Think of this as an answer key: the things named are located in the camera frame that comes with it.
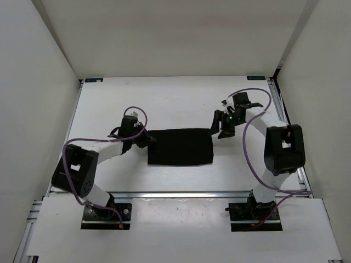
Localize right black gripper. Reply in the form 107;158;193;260
207;110;244;139

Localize black skirt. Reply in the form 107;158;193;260
148;128;214;166

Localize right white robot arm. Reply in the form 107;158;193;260
210;102;305;219

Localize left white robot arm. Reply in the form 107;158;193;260
51;127;156;219

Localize right blue corner label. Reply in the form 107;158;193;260
247;76;266;81

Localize blue corner label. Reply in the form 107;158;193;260
84;78;104;83
247;76;266;81

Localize left blue corner label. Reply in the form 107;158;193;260
84;78;104;83

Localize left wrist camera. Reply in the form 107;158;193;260
108;115;141;139

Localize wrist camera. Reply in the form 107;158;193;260
108;115;141;139
222;92;263;110

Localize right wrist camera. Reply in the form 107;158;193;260
222;92;263;110

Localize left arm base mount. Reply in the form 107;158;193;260
81;197;132;231

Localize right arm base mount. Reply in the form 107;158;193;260
225;193;283;232

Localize aluminium front rail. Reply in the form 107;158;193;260
49;191;313;200

